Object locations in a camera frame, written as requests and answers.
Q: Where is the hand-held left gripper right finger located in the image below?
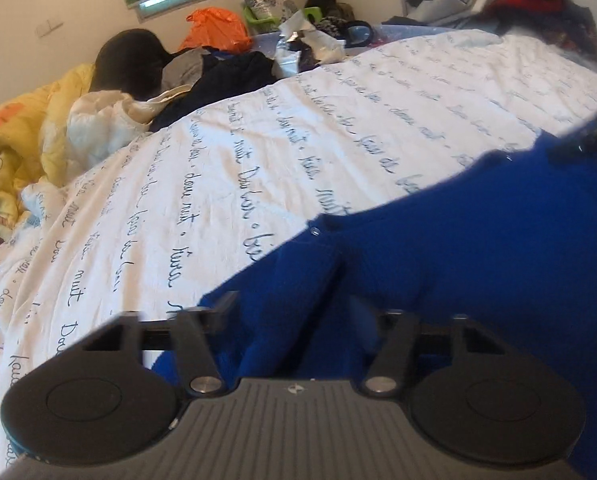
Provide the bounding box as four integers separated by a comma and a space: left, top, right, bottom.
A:
365, 310, 509, 395

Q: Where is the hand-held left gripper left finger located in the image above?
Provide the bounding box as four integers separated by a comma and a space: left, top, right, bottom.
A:
81, 291, 240, 397

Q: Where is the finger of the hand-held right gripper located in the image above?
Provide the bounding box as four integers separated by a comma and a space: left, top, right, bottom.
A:
551, 110, 597, 162

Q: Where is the blue beaded sweater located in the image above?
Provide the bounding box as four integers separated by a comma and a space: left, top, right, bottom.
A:
151, 105, 597, 480

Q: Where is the white script-print bed sheet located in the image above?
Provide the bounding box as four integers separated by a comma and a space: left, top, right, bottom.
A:
0, 27, 597, 480

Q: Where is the white quilted cloth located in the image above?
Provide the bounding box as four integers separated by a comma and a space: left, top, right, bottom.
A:
67, 89, 152, 173

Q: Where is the dark navy cloth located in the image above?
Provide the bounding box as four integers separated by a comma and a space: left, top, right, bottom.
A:
149, 51, 280, 132

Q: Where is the grey cloth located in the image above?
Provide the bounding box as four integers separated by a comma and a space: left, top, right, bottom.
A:
159, 50, 212, 95

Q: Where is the yellow printed quilt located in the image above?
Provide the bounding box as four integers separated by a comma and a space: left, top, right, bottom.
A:
0, 62, 102, 248

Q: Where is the black hat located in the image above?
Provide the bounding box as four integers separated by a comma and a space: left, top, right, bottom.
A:
89, 29, 173, 102

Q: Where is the crumpled white paper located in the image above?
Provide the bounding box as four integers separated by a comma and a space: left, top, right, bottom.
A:
272, 12, 348, 80

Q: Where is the orange plastic bag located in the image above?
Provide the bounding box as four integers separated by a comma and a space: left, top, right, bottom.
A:
177, 7, 255, 55

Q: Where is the dark plush toy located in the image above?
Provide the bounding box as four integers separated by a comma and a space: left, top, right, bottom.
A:
305, 0, 355, 20

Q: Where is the green plastic item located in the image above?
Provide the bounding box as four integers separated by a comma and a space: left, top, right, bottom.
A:
242, 4, 325, 27

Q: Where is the floral pillow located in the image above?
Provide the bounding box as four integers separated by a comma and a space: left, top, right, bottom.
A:
237, 0, 300, 25

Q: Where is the dark blue ring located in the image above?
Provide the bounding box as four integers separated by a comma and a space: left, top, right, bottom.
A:
345, 20, 375, 47

